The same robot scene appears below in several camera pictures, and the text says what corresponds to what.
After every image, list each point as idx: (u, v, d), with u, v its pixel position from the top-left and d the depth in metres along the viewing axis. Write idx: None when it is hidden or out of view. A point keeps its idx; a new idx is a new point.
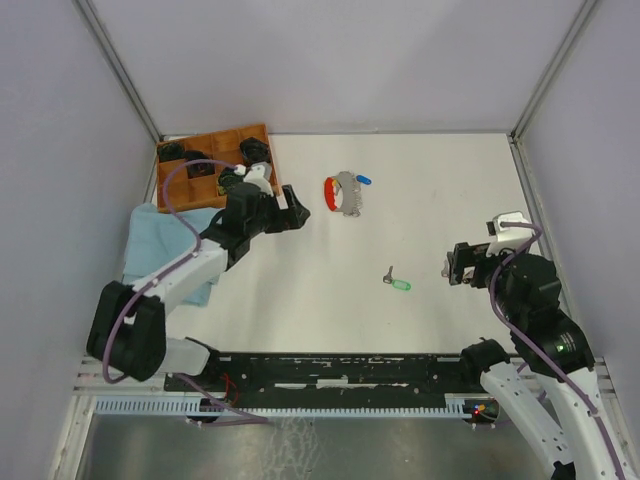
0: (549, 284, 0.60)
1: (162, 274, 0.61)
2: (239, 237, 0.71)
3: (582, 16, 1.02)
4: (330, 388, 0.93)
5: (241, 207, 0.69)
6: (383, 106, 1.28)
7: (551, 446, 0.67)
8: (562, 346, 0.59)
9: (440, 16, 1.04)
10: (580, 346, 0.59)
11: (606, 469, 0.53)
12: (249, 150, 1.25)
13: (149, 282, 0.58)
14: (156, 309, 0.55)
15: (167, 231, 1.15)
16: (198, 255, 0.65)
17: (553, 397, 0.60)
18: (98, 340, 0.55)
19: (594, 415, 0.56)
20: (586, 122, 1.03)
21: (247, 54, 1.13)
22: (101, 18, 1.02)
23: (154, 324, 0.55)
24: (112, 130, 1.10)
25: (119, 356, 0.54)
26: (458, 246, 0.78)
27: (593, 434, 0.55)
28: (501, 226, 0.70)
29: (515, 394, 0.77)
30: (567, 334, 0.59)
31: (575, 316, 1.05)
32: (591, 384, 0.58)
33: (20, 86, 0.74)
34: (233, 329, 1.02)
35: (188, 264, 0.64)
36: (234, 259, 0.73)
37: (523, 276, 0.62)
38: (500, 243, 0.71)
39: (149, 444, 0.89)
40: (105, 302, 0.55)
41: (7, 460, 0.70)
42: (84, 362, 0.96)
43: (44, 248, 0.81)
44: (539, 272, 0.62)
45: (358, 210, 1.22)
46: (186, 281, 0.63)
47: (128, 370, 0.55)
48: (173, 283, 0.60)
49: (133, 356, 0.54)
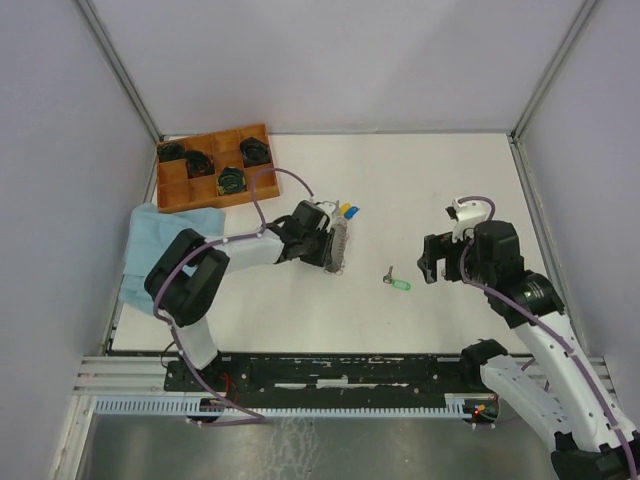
0: (506, 239, 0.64)
1: (233, 239, 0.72)
2: (294, 240, 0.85)
3: (582, 17, 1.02)
4: (330, 388, 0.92)
5: (308, 214, 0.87)
6: (383, 105, 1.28)
7: (551, 419, 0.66)
8: (531, 293, 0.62)
9: (439, 18, 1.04)
10: (547, 291, 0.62)
11: (594, 411, 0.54)
12: (249, 150, 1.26)
13: (221, 239, 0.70)
14: (219, 260, 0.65)
15: (166, 230, 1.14)
16: (262, 236, 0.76)
17: (533, 349, 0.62)
18: (158, 274, 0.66)
19: (571, 355, 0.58)
20: (586, 123, 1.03)
21: (247, 55, 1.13)
22: (102, 19, 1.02)
23: (214, 274, 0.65)
24: (111, 130, 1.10)
25: (172, 292, 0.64)
26: (427, 238, 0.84)
27: (573, 372, 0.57)
28: (458, 203, 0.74)
29: (514, 379, 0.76)
30: (534, 284, 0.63)
31: (576, 318, 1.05)
32: (565, 326, 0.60)
33: (19, 85, 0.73)
34: (234, 330, 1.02)
35: (255, 239, 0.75)
36: (284, 255, 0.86)
37: (484, 234, 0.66)
38: (461, 222, 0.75)
39: (149, 443, 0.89)
40: (180, 244, 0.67)
41: (10, 460, 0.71)
42: (84, 362, 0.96)
43: (45, 248, 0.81)
44: (495, 228, 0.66)
45: (380, 215, 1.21)
46: (242, 256, 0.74)
47: (175, 311, 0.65)
48: (237, 250, 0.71)
49: (187, 298, 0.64)
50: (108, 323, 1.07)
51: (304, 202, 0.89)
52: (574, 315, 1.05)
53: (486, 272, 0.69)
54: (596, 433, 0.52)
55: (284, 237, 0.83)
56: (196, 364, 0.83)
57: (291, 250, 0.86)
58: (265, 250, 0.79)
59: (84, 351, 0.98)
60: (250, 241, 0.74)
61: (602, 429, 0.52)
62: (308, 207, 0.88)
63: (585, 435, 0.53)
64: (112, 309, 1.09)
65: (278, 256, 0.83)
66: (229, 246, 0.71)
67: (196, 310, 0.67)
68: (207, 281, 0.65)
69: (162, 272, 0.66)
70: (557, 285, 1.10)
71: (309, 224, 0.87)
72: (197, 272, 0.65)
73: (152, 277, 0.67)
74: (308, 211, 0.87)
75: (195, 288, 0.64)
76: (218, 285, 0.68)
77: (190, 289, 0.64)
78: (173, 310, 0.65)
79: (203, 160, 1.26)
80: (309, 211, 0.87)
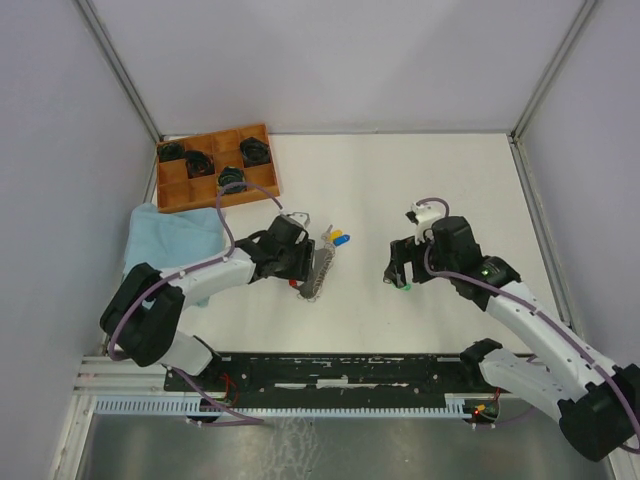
0: (461, 230, 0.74)
1: (191, 269, 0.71)
2: (268, 258, 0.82)
3: (581, 17, 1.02)
4: (330, 388, 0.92)
5: (283, 230, 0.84)
6: (383, 105, 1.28)
7: (552, 390, 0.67)
8: (488, 271, 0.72)
9: (439, 17, 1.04)
10: (501, 268, 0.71)
11: (570, 356, 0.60)
12: (249, 150, 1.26)
13: (177, 272, 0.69)
14: (174, 296, 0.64)
15: (167, 231, 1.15)
16: (227, 260, 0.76)
17: (505, 318, 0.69)
18: (113, 314, 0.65)
19: (536, 312, 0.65)
20: (586, 122, 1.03)
21: (247, 55, 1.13)
22: (101, 18, 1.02)
23: (168, 312, 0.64)
24: (111, 130, 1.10)
25: (128, 332, 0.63)
26: (394, 243, 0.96)
27: (542, 327, 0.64)
28: (417, 205, 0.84)
29: (512, 366, 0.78)
30: (489, 264, 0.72)
31: (575, 318, 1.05)
32: (525, 291, 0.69)
33: (18, 84, 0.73)
34: (234, 330, 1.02)
35: (219, 265, 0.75)
36: (258, 272, 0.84)
37: (441, 228, 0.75)
38: (421, 224, 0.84)
39: (149, 444, 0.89)
40: (134, 280, 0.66)
41: (9, 460, 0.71)
42: (84, 362, 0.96)
43: (44, 246, 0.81)
44: (449, 223, 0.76)
45: (381, 215, 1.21)
46: (205, 283, 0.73)
47: (133, 350, 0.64)
48: (197, 279, 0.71)
49: (143, 336, 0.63)
50: None
51: (281, 216, 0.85)
52: (574, 315, 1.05)
53: (447, 263, 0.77)
54: (578, 375, 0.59)
55: (258, 254, 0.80)
56: (192, 371, 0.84)
57: (264, 267, 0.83)
58: (233, 273, 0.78)
59: (84, 351, 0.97)
60: (214, 267, 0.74)
61: (582, 371, 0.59)
62: (284, 222, 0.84)
63: (572, 380, 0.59)
64: None
65: (250, 276, 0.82)
66: (188, 278, 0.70)
67: (155, 348, 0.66)
68: (162, 320, 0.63)
69: (117, 311, 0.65)
70: (556, 286, 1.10)
71: (286, 240, 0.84)
72: (153, 310, 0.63)
73: (108, 316, 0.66)
74: (286, 226, 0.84)
75: (150, 328, 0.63)
76: (175, 322, 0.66)
77: (145, 330, 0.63)
78: (130, 350, 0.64)
79: (203, 160, 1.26)
80: (285, 226, 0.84)
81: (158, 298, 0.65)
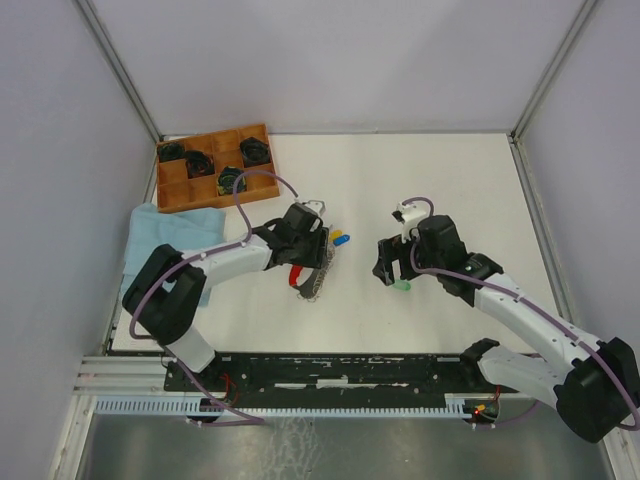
0: (445, 228, 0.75)
1: (211, 252, 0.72)
2: (284, 245, 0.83)
3: (581, 17, 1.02)
4: (331, 388, 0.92)
5: (298, 218, 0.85)
6: (383, 105, 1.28)
7: (548, 378, 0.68)
8: (471, 267, 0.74)
9: (439, 18, 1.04)
10: (482, 261, 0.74)
11: (555, 336, 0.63)
12: (249, 150, 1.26)
13: (199, 254, 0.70)
14: (197, 278, 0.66)
15: (167, 230, 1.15)
16: (246, 245, 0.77)
17: (491, 308, 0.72)
18: (135, 292, 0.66)
19: (519, 298, 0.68)
20: (586, 122, 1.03)
21: (247, 55, 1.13)
22: (101, 18, 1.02)
23: (191, 292, 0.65)
24: (112, 130, 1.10)
25: (149, 310, 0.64)
26: (381, 242, 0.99)
27: (526, 312, 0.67)
28: (403, 205, 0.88)
29: (509, 360, 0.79)
30: (472, 260, 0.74)
31: (575, 317, 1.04)
32: (509, 281, 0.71)
33: (18, 85, 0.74)
34: (234, 330, 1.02)
35: (239, 249, 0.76)
36: (273, 260, 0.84)
37: (426, 228, 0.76)
38: (408, 223, 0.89)
39: (149, 444, 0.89)
40: (157, 260, 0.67)
41: (9, 460, 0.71)
42: (84, 362, 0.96)
43: (44, 247, 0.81)
44: (433, 222, 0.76)
45: (381, 215, 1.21)
46: (225, 266, 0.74)
47: (153, 329, 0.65)
48: (217, 261, 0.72)
49: (164, 315, 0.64)
50: (108, 323, 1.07)
51: (296, 204, 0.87)
52: (575, 315, 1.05)
53: (433, 261, 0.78)
54: (565, 353, 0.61)
55: (273, 241, 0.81)
56: (194, 367, 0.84)
57: (280, 255, 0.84)
58: (249, 260, 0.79)
59: (84, 352, 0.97)
60: (234, 250, 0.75)
61: (568, 349, 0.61)
62: (299, 210, 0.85)
63: (559, 359, 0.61)
64: (112, 309, 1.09)
65: (267, 262, 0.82)
66: (209, 260, 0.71)
67: (174, 328, 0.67)
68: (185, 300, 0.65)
69: (139, 290, 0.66)
70: (557, 286, 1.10)
71: (300, 228, 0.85)
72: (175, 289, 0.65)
73: (129, 295, 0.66)
74: (300, 214, 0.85)
75: (172, 306, 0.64)
76: (196, 303, 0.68)
77: (168, 308, 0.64)
78: (150, 329, 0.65)
79: (202, 160, 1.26)
80: (299, 214, 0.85)
81: (180, 279, 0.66)
